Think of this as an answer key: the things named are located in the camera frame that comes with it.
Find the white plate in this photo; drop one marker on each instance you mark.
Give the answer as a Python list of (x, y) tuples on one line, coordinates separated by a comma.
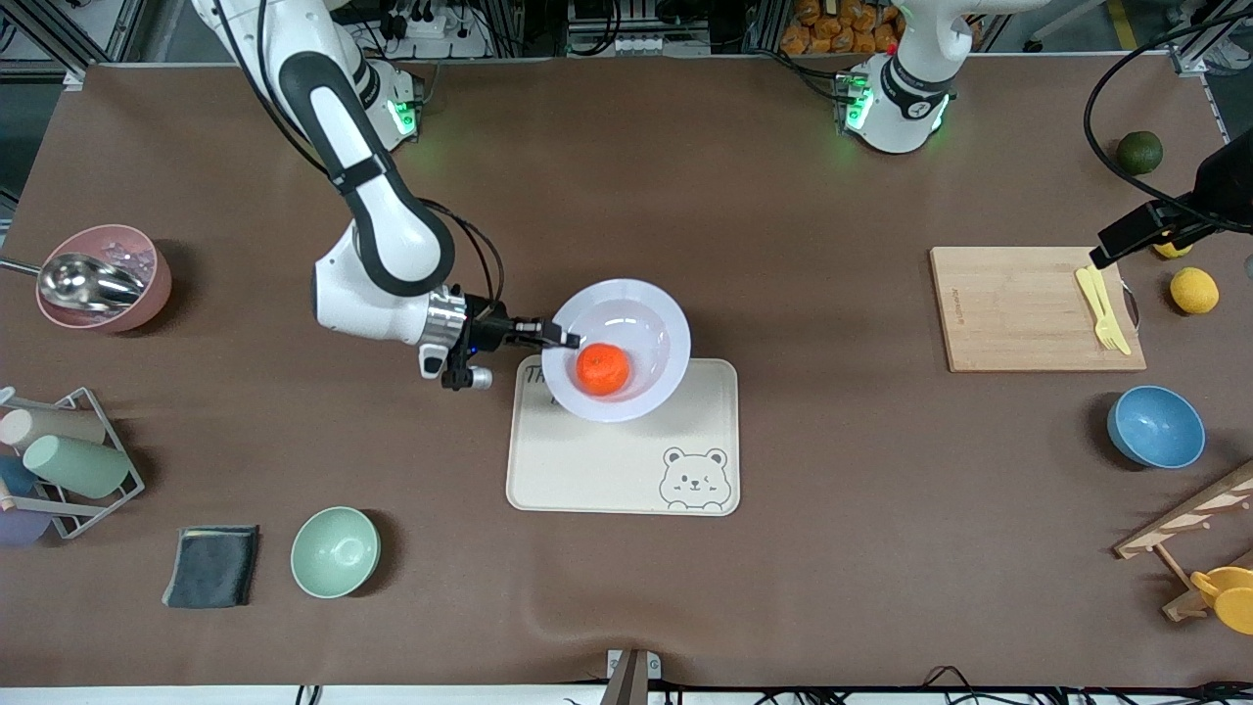
[(646, 323)]

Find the yellow lemon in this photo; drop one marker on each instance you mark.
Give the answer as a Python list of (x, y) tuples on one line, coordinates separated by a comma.
[(1173, 251), (1194, 291)]

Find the folded grey cloth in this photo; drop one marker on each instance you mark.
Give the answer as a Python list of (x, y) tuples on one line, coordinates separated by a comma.
[(210, 568)]

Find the green cup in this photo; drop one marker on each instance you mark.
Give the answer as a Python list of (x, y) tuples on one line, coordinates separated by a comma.
[(78, 466)]

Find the yellow plastic fork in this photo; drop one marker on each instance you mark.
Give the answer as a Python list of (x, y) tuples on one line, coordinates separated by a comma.
[(1116, 338)]

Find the clear ice cubes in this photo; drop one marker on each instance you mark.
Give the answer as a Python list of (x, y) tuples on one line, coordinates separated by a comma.
[(132, 257)]

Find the cream bear print tray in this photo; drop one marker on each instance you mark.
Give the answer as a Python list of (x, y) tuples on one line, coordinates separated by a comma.
[(607, 470)]

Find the metal scoop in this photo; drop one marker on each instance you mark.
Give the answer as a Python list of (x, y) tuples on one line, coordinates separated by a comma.
[(83, 284)]

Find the pink bowl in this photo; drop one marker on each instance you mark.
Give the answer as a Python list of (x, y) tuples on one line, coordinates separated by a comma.
[(147, 304)]

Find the white power strip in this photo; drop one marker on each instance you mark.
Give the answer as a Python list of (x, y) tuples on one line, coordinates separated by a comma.
[(436, 29)]

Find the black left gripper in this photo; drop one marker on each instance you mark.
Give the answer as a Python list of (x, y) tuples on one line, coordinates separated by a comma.
[(1220, 188)]

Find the bag of orange fruits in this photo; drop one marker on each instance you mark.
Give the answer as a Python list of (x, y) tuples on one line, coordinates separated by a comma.
[(842, 29)]

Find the mint green bowl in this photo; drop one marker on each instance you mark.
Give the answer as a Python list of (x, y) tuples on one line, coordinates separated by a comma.
[(335, 553)]

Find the beige cup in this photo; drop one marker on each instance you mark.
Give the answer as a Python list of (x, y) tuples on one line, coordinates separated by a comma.
[(49, 428)]

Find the brown table mat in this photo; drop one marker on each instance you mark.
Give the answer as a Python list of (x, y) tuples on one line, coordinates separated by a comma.
[(783, 587)]

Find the yellow mug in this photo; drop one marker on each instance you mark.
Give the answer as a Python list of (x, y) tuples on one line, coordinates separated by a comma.
[(1235, 607)]

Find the wooden cutting board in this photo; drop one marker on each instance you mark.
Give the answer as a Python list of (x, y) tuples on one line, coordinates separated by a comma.
[(1018, 313)]

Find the dark green lime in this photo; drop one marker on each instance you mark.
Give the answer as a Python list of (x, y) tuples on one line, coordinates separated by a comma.
[(1139, 154)]

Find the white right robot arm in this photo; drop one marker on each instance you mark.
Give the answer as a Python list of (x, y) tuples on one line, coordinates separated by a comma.
[(392, 235)]

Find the orange fruit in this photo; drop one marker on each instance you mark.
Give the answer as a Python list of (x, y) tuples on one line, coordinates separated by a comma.
[(602, 369)]

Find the wooden cup stand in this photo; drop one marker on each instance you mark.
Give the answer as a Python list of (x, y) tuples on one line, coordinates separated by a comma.
[(1175, 519)]

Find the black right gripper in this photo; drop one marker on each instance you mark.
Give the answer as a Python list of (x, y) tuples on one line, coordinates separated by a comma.
[(487, 331)]

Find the purple cup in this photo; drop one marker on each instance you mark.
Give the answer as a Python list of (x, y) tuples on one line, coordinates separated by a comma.
[(20, 529)]

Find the teal blue cup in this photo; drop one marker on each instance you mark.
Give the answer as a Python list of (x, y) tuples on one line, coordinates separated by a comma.
[(15, 477)]

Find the yellow plastic knife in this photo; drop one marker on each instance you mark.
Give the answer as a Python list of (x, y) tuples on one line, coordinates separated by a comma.
[(1085, 284)]

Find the blue bowl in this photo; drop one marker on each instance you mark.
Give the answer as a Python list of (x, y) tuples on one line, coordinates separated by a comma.
[(1157, 427)]

